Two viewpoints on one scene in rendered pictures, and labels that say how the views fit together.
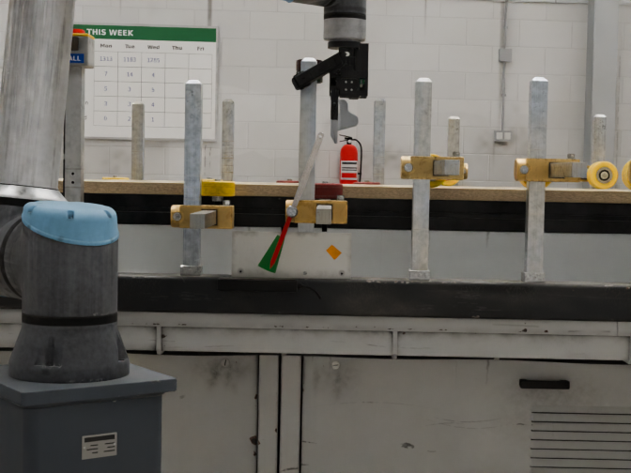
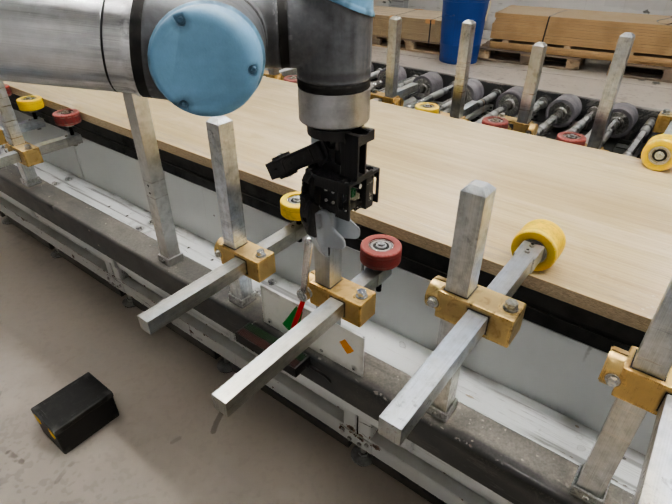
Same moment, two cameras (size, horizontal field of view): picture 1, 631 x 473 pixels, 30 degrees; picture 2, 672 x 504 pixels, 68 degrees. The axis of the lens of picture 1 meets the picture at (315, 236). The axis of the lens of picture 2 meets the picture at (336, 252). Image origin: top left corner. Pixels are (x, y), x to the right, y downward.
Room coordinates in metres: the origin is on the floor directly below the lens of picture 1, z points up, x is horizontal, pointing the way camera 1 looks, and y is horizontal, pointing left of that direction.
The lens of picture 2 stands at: (2.00, -0.43, 1.42)
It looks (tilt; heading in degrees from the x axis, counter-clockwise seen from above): 34 degrees down; 37
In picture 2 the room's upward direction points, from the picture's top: straight up
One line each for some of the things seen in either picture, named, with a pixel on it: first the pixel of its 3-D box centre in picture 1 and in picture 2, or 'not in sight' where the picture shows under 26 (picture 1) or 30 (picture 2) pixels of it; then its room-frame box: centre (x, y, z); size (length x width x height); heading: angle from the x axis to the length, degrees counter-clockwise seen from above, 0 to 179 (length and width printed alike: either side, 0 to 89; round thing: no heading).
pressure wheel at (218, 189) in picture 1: (217, 204); (298, 219); (2.74, 0.23, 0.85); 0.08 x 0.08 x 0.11
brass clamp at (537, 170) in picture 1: (546, 170); (663, 387); (2.57, -0.50, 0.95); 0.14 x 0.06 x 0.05; 89
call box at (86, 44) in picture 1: (75, 52); not in sight; (2.59, 0.53, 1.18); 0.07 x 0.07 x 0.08; 89
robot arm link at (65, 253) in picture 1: (67, 256); not in sight; (1.88, 0.40, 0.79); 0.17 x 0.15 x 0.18; 41
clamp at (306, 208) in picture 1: (316, 211); (338, 294); (2.58, 0.00, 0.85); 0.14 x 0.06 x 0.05; 89
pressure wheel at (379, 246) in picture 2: (324, 205); (379, 267); (2.69, -0.02, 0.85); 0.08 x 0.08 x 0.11
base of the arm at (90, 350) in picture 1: (69, 342); not in sight; (1.88, 0.39, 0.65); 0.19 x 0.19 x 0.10
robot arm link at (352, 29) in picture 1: (345, 32); (335, 104); (2.50, -0.05, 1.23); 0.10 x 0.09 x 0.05; 179
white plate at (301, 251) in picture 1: (291, 254); (309, 329); (2.56, 0.05, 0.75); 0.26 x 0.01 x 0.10; 89
